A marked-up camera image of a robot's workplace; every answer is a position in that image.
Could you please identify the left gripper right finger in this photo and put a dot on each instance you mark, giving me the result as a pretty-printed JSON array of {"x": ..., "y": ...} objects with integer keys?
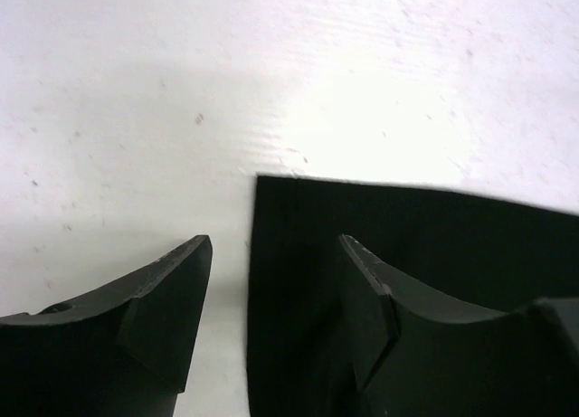
[{"x": 417, "y": 351}]

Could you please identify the black tank top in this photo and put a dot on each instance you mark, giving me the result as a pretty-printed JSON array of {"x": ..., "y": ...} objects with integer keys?
[{"x": 489, "y": 252}]

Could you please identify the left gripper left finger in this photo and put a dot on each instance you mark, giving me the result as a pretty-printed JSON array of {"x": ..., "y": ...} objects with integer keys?
[{"x": 123, "y": 349}]

